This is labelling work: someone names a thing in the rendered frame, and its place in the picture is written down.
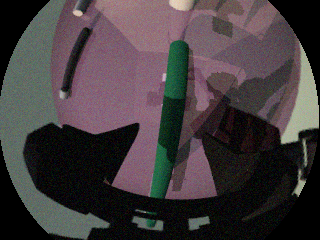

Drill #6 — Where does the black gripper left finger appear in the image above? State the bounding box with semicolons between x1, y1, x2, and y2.
63;123;140;185

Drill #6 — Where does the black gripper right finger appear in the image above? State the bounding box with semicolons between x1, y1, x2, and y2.
201;132;273;196

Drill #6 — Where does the green cylindrical rail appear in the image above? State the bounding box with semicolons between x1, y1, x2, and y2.
149;40;189;199

